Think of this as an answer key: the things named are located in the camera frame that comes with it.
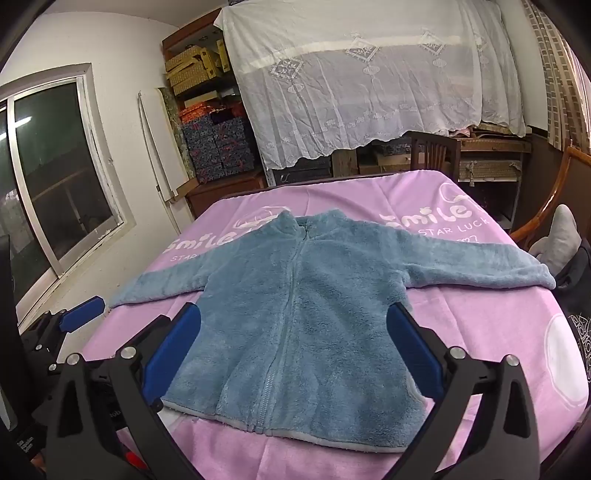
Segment dark wooden chair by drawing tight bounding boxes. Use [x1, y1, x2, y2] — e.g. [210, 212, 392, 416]
[409, 131, 462, 182]

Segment green floral panel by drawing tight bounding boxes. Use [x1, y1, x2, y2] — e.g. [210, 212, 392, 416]
[158, 87, 197, 183]

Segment brown wooden cabinet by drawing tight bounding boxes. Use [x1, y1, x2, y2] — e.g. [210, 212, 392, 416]
[185, 173, 269, 219]

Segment stack of yellow woven boxes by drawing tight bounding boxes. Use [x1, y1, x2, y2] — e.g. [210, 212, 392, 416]
[165, 45, 228, 96]

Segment sliding glass window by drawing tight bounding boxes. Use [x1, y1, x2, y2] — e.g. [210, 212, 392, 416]
[0, 63, 137, 305]

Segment pink printed blanket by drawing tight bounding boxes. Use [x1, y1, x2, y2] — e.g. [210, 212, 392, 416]
[78, 170, 589, 480]

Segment woven rattan case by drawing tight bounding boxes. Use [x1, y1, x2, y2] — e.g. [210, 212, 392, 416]
[458, 156, 525, 182]

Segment beige checked curtain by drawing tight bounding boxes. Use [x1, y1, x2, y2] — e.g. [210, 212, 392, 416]
[523, 0, 591, 153]

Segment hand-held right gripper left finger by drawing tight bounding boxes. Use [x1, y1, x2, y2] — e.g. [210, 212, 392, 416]
[58, 302, 202, 480]

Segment white board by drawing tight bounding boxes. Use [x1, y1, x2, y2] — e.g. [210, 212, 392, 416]
[138, 90, 181, 205]

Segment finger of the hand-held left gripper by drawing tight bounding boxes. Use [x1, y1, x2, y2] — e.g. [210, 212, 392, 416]
[21, 297, 105, 370]

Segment white lace cloth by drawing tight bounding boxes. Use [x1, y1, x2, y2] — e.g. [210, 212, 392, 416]
[213, 0, 527, 174]

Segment dark cloth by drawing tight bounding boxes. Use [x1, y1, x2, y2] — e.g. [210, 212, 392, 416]
[553, 244, 591, 384]

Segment grey plush toy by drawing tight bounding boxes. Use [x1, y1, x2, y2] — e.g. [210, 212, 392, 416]
[529, 204, 583, 273]

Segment orange box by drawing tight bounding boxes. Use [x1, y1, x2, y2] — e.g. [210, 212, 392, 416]
[179, 103, 212, 124]

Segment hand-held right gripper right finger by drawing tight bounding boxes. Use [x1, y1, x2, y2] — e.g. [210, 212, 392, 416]
[387, 302, 542, 480]

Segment blue fleece zip jacket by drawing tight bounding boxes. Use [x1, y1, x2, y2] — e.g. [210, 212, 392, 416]
[107, 210, 557, 452]

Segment stack of floral patterned boxes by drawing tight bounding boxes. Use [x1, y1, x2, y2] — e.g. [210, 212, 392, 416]
[181, 115, 257, 184]

